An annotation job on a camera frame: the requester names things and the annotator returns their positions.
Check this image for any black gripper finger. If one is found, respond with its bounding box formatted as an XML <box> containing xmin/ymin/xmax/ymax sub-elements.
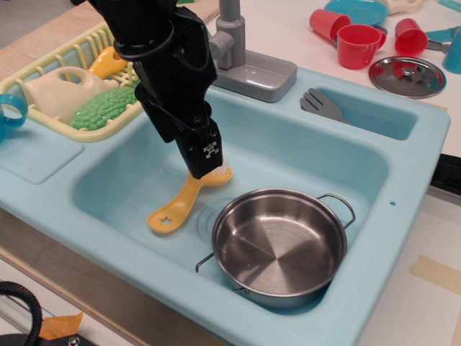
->
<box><xmin>175</xmin><ymin>119</ymin><xmax>223</xmax><ymax>179</ymax></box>

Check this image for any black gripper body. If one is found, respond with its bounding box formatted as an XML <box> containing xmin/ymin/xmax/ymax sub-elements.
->
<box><xmin>114</xmin><ymin>6</ymin><xmax>217</xmax><ymax>142</ymax></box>

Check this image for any yellow dish brush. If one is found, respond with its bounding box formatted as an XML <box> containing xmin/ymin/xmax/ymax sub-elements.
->
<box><xmin>147</xmin><ymin>154</ymin><xmax>233</xmax><ymax>234</ymax></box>

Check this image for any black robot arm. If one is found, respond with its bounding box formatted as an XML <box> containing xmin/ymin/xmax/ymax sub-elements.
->
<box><xmin>91</xmin><ymin>1</ymin><xmax>223</xmax><ymax>179</ymax></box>

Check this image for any stainless steel pot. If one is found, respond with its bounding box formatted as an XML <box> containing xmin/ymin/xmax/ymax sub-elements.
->
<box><xmin>195</xmin><ymin>187</ymin><xmax>356</xmax><ymax>311</ymax></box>

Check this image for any steel pot lid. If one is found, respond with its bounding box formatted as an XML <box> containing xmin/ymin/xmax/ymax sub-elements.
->
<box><xmin>368</xmin><ymin>56</ymin><xmax>447</xmax><ymax>99</ymax></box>

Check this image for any yellow plastic utensil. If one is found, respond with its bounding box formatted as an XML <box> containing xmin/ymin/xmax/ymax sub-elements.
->
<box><xmin>88</xmin><ymin>46</ymin><xmax>127</xmax><ymax>79</ymax></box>

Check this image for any grey toy faucet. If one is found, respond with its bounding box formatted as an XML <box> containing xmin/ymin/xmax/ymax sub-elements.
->
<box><xmin>209</xmin><ymin>1</ymin><xmax>297</xmax><ymax>102</ymax></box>

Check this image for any green bumpy toy vegetable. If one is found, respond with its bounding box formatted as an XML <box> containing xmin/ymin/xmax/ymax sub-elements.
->
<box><xmin>69</xmin><ymin>86</ymin><xmax>137</xmax><ymax>131</ymax></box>

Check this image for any pale yellow dish rack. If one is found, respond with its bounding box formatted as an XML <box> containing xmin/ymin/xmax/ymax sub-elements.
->
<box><xmin>1</xmin><ymin>22</ymin><xmax>142</xmax><ymax>142</ymax></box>

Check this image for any cream toy watering can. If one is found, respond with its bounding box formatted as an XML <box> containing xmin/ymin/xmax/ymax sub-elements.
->
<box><xmin>22</xmin><ymin>66</ymin><xmax>119</xmax><ymax>124</ymax></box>

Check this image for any grey plastic fork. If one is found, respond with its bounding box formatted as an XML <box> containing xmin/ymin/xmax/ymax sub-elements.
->
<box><xmin>300</xmin><ymin>88</ymin><xmax>351</xmax><ymax>125</ymax></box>

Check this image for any red cup tipped left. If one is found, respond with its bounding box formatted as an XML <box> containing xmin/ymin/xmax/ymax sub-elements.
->
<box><xmin>309</xmin><ymin>9</ymin><xmax>352</xmax><ymax>43</ymax></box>

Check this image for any blue plastic cup left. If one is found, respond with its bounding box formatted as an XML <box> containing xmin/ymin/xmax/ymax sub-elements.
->
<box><xmin>1</xmin><ymin>94</ymin><xmax>28</xmax><ymax>142</ymax></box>

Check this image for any red cup front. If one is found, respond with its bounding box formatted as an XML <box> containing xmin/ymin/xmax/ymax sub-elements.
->
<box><xmin>336</xmin><ymin>24</ymin><xmax>387</xmax><ymax>69</ymax></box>

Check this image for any teal plastic plate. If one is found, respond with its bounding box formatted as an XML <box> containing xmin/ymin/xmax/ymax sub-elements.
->
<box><xmin>324</xmin><ymin>0</ymin><xmax>388</xmax><ymax>26</ymax></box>

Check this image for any cream toy item top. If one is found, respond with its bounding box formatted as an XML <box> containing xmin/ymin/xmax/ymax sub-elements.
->
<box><xmin>379</xmin><ymin>0</ymin><xmax>423</xmax><ymax>15</ymax></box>

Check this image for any orange tape piece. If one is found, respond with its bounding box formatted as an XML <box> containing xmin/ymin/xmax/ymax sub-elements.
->
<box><xmin>39</xmin><ymin>312</ymin><xmax>84</xmax><ymax>340</ymax></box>

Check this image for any red cup right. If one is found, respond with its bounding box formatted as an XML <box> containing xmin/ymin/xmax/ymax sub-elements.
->
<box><xmin>395</xmin><ymin>18</ymin><xmax>428</xmax><ymax>57</ymax></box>

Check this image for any black device right edge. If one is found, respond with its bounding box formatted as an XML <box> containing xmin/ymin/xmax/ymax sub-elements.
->
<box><xmin>431</xmin><ymin>154</ymin><xmax>461</xmax><ymax>195</ymax></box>

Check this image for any teal cup right edge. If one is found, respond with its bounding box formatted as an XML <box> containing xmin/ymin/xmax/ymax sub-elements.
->
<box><xmin>442</xmin><ymin>27</ymin><xmax>461</xmax><ymax>74</ymax></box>

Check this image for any black base bottom left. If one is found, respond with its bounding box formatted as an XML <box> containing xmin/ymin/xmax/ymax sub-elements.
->
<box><xmin>1</xmin><ymin>334</ymin><xmax>96</xmax><ymax>346</ymax></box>

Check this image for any black cable loop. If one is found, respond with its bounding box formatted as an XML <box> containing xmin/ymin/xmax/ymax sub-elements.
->
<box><xmin>0</xmin><ymin>281</ymin><xmax>44</xmax><ymax>346</ymax></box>

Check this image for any teal handled utensil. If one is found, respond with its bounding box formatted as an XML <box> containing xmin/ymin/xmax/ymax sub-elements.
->
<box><xmin>426</xmin><ymin>27</ymin><xmax>459</xmax><ymax>53</ymax></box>

